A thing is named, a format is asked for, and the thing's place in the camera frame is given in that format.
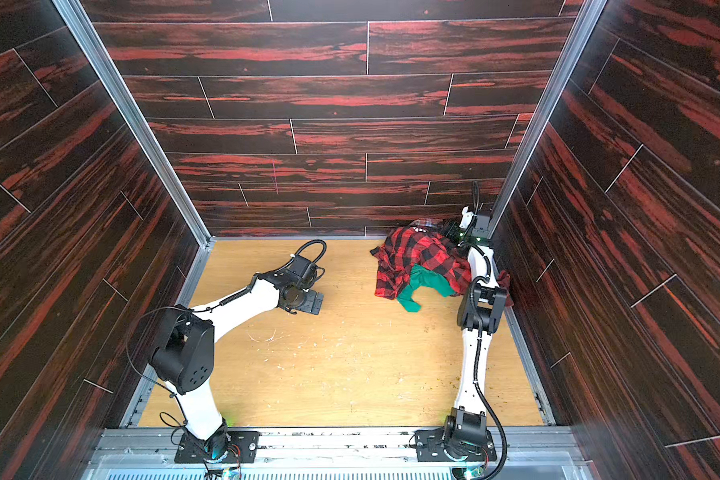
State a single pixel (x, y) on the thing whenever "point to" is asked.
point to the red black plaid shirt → (424, 243)
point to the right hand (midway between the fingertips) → (450, 225)
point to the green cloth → (422, 278)
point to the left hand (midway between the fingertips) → (308, 300)
